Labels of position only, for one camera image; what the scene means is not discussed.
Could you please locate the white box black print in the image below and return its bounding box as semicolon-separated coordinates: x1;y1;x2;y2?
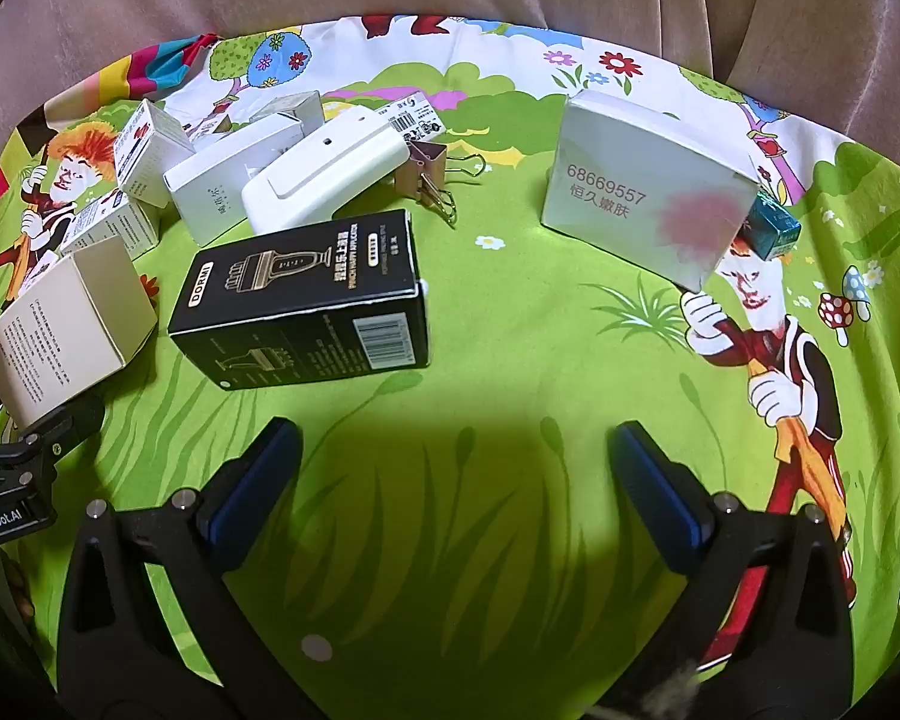
60;191;162;256

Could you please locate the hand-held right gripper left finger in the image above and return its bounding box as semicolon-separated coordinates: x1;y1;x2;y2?
56;416;323;720

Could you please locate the plain white rectangular box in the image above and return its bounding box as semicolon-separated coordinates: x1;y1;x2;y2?
163;114;305;246

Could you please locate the white barcode packet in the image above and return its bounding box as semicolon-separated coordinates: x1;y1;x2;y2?
379;92;445;140

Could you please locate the white plastic case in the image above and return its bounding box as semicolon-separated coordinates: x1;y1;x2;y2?
240;106;410;237

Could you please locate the beige cardboard box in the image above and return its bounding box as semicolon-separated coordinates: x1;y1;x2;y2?
0;234;158;428

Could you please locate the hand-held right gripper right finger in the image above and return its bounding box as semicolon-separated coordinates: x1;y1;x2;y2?
600;420;856;720

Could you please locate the small grey box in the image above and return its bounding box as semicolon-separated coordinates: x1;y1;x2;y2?
251;90;326;137

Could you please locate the small white box red print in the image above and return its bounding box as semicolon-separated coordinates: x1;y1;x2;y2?
115;99;196;209

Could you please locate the black box gold print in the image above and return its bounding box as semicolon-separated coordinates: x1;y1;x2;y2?
167;208;430;391

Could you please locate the cartoon printed blanket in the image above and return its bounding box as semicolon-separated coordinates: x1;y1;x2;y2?
0;13;900;720

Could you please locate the large white box pink flower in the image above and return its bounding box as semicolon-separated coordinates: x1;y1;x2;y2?
541;88;762;293

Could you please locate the rose gold binder clip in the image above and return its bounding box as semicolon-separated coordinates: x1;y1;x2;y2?
394;139;490;200

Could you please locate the small teal box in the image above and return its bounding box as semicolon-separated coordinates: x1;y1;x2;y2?
742;191;803;263

